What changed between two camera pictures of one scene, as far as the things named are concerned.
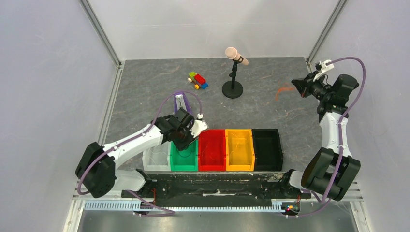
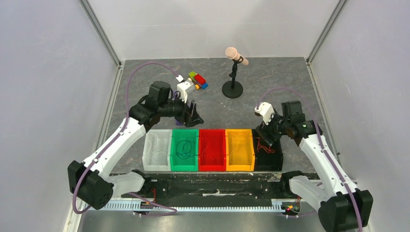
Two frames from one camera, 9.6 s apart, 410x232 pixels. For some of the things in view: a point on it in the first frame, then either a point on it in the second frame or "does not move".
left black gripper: x=183 y=146 → x=190 y=116
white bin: x=157 y=158 does not move
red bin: x=212 y=150 does not move
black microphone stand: x=233 y=89 does not move
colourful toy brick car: x=197 y=79 does not move
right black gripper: x=307 y=88 → x=267 y=134
